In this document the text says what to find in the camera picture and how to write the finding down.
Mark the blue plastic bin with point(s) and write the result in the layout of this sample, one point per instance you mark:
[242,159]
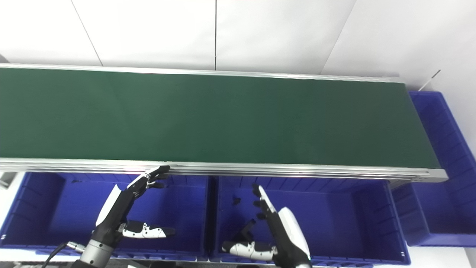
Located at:
[334,216]
[63,208]
[446,167]

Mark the green conveyor belt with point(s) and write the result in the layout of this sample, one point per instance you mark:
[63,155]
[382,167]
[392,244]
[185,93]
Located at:
[223,119]

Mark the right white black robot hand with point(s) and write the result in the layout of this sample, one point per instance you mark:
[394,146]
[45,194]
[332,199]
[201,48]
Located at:
[290,234]

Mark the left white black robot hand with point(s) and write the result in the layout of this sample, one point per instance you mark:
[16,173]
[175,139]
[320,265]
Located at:
[111,216]

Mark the small black part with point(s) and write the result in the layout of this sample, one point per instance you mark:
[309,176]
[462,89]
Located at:
[236,201]

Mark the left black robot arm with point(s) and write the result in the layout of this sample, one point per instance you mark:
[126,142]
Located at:
[95,255]

